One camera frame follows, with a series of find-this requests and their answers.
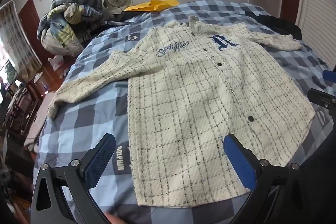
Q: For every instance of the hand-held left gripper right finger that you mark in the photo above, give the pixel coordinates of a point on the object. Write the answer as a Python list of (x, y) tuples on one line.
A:
[(237, 158)]

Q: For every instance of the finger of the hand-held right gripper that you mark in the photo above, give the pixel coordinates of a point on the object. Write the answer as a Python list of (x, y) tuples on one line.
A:
[(321, 98), (329, 75)]

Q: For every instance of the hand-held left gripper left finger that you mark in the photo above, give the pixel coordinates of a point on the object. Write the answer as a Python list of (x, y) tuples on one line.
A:
[(101, 158)]

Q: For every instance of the cream plaid button shirt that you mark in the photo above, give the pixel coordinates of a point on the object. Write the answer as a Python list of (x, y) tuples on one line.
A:
[(194, 87)]

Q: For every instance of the pile of bedding and clothes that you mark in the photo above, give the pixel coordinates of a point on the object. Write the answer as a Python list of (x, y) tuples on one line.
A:
[(68, 16)]

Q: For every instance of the blue checkered bed blanket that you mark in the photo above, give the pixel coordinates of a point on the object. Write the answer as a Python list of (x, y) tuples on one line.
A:
[(86, 113)]

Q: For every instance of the black garment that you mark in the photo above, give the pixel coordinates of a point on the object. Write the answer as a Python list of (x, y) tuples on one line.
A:
[(278, 23)]

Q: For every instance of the dark wooden chairs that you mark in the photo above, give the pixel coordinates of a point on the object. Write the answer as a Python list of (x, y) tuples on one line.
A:
[(21, 106)]

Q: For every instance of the white plastic bag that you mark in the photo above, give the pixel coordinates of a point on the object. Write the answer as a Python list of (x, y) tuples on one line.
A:
[(56, 61)]

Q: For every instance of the dark bag beside fan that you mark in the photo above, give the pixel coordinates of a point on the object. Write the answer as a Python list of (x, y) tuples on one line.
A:
[(119, 18)]

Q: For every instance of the window curtain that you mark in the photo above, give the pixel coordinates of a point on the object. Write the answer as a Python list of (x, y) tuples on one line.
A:
[(15, 37)]

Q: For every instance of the red-brown door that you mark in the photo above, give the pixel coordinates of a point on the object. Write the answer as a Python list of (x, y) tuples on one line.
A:
[(30, 27)]

